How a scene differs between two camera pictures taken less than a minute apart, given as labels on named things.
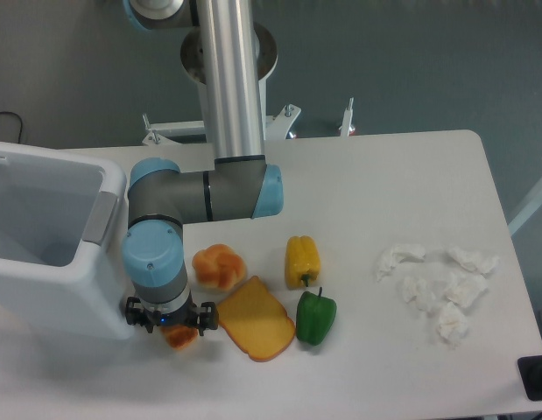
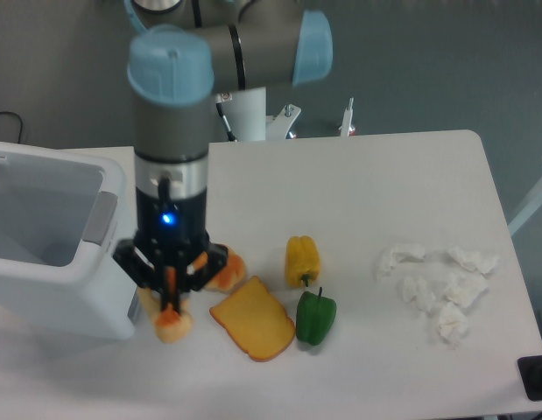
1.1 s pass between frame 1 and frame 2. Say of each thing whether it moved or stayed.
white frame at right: stayed
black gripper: moved
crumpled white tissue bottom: stayed
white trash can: stayed
